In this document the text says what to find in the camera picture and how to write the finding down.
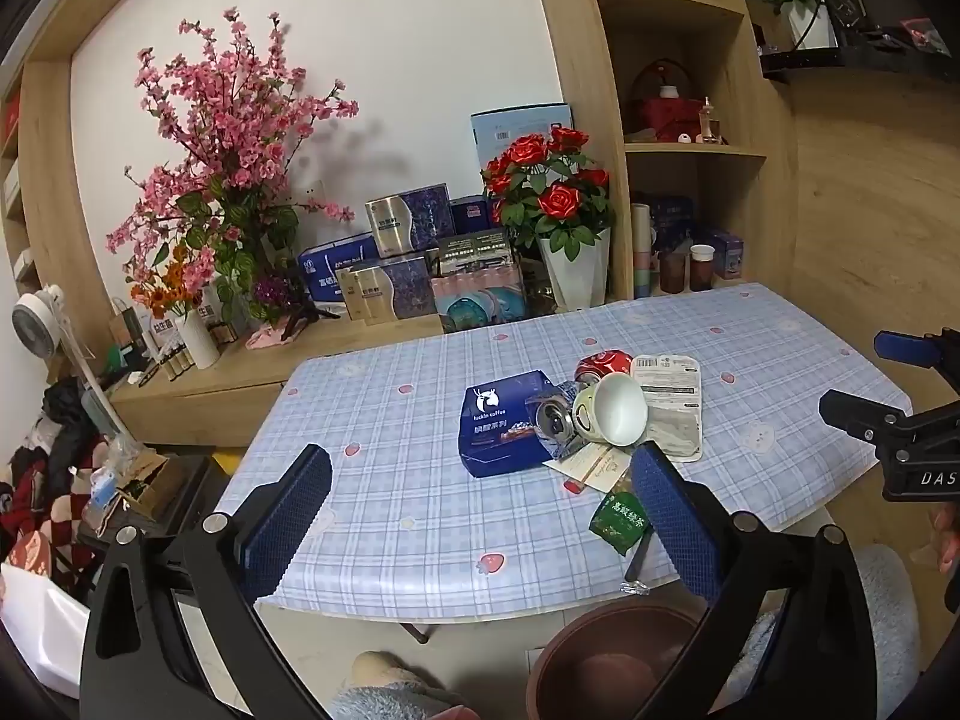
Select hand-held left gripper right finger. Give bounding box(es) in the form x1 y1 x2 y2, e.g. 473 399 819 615
628 441 880 720

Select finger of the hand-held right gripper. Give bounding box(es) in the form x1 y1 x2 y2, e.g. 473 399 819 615
817 388 960 458
874 326 960 391

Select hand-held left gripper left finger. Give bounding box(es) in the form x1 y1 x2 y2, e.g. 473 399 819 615
79 444 335 720

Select green foil packet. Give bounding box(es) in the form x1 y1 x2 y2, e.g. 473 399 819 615
590 493 650 557

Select white paper card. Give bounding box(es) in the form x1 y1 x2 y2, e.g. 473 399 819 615
544 441 635 496

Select clear labelled plastic package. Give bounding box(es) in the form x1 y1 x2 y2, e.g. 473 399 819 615
630 355 706 464

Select crushed purple patterned can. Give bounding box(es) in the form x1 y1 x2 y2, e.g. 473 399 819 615
525 386 580 460

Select crushed red can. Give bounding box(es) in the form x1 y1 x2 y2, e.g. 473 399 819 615
575 350 635 391

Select brown plastic bucket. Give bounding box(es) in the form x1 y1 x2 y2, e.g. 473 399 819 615
525 600 721 720

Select blue printed carton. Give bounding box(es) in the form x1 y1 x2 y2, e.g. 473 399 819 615
459 371 560 479

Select person's right hand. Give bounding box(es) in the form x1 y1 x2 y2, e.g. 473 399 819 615
930 502 960 575

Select wooden sideboard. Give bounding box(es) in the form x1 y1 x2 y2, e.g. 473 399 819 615
109 311 451 447

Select person's right leg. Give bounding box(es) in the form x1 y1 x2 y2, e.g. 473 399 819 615
720 544 923 720

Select person's leg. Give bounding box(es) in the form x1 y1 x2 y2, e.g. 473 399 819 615
330 651 481 720
720 544 923 720

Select open cardboard box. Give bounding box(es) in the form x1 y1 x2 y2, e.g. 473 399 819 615
79 450 196 533

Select pink cloth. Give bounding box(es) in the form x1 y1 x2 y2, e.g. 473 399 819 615
246 319 301 351

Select row of small amber bottles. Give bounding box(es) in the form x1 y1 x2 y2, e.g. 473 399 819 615
146 319 242 385

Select white cylinder vase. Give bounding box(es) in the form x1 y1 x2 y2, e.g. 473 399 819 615
176 307 221 370

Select small blue picture box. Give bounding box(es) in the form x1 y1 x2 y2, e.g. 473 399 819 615
709 229 745 278

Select person's left leg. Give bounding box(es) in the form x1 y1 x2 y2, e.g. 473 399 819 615
330 651 481 720

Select small black tripod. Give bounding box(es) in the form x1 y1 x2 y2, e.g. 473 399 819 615
281 300 342 338

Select purple artificial flowers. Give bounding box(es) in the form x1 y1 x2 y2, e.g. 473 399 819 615
251 276 301 310

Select wooden shelf unit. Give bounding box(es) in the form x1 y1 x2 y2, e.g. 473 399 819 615
525 0 796 301

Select small silver and blue box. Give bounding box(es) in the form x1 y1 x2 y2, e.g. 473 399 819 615
335 255 436 325

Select pile of clothes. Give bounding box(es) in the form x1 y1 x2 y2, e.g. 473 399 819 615
0 375 113 578

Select kraft paper bag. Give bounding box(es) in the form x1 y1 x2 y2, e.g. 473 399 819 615
109 300 151 361

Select orange artificial flowers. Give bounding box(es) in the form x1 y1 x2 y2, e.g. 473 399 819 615
129 244 190 320

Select white faceted flower pot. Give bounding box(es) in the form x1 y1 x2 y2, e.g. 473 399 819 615
536 229 612 311

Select blue and white tissue pack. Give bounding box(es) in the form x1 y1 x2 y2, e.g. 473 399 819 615
298 232 380 293

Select dark glossy package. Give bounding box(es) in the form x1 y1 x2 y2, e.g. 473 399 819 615
521 259 560 316

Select stack of pastel cups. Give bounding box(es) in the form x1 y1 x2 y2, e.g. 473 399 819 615
630 202 655 299

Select dark blue shelf box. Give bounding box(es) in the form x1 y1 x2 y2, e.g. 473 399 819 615
649 195 695 252

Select white plastic tub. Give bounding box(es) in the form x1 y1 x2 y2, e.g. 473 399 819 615
0 562 91 698

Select pink bottle gift set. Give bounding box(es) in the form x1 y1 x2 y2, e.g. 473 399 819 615
427 264 526 333

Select white standing fan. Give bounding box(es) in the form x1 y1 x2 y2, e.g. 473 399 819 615
11 283 125 436

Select large silver and blue box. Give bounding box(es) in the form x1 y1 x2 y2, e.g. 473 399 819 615
365 184 453 257

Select dark green box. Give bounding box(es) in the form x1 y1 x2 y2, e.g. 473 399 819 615
437 229 516 271

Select red artificial rose bouquet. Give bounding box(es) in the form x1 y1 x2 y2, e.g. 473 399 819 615
480 126 612 262

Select small dark blue box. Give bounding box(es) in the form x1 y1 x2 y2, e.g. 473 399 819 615
452 195 497 237

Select pink artificial blossom branches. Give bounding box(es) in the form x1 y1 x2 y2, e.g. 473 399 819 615
105 7 361 316

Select light blue flat box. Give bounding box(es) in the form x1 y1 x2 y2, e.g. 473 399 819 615
470 103 575 166

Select wooden side shelf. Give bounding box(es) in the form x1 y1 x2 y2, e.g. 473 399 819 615
0 67 38 271

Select black wall shelf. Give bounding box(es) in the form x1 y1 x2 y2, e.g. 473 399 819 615
757 0 960 83

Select red basket with handle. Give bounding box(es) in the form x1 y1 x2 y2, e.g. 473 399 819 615
628 60 704 143

